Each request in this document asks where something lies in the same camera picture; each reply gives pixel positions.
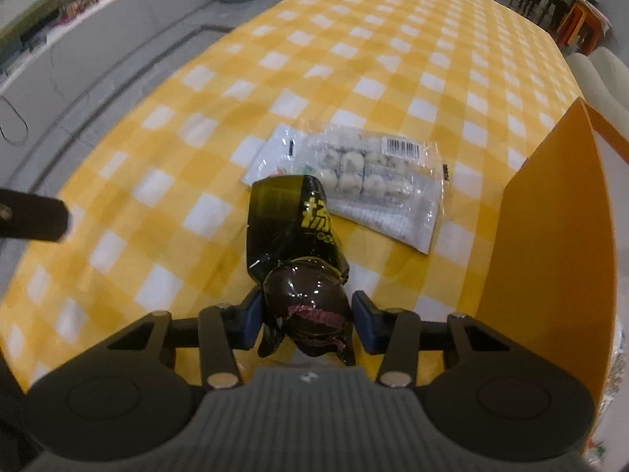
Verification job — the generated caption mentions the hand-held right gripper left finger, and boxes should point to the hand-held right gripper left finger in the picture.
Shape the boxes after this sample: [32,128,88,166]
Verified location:
[105,289,265,389]

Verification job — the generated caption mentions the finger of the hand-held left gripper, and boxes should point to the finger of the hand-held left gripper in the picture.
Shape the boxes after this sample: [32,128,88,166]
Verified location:
[0,189,72,243]

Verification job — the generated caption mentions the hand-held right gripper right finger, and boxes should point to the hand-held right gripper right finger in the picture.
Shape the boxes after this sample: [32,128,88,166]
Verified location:
[351,291,512,390]

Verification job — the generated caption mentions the black and yellow snack packet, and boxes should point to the black and yellow snack packet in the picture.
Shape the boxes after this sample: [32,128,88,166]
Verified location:
[246,174,353,367]

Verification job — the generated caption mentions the orange box with white inside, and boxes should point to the orange box with white inside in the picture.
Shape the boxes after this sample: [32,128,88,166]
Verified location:
[484,98,629,472]

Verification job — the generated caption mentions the clear packet of white rounds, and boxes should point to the clear packet of white rounds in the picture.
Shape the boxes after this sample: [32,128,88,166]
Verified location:
[240,123,450,256]

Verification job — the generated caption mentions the grey low cabinet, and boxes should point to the grey low cabinet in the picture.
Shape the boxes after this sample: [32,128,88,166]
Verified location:
[0,0,218,95]

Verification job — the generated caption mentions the printed snack packet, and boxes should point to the printed snack packet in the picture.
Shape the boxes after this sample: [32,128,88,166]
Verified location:
[586,322,629,472]

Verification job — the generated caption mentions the yellow checked tablecloth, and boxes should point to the yellow checked tablecloth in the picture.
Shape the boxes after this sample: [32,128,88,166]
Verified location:
[0,0,585,394]

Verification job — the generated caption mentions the beige sofa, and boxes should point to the beige sofa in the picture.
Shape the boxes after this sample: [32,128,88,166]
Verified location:
[565,49,629,126]

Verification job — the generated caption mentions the orange stool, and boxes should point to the orange stool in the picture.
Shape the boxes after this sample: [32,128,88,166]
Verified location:
[557,0,613,56]

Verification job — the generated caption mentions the thin floor cable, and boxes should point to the thin floor cable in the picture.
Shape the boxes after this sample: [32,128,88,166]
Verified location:
[0,97,29,146]

